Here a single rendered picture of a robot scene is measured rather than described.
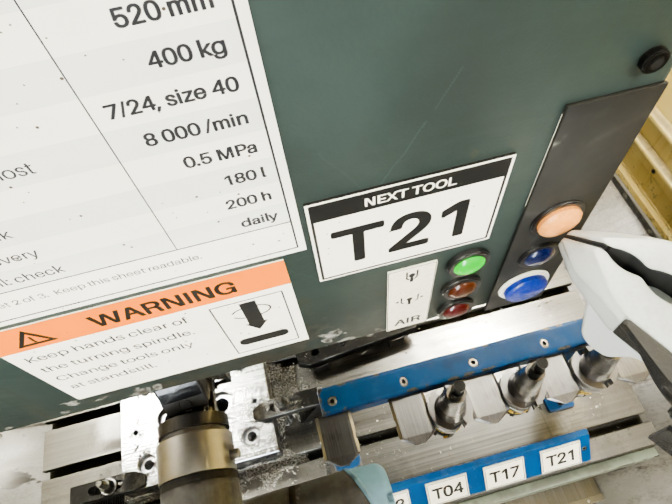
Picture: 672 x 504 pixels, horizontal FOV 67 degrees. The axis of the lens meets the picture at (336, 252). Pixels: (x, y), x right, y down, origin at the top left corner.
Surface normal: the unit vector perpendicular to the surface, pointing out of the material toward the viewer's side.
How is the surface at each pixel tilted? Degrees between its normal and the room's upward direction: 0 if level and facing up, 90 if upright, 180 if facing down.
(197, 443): 19
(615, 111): 90
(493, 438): 0
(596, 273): 42
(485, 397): 0
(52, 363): 90
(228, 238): 90
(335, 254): 90
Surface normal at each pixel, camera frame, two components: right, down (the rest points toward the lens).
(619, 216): -0.47, -0.37
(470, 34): 0.24, 0.82
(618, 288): -0.07, -0.52
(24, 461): 0.32, -0.58
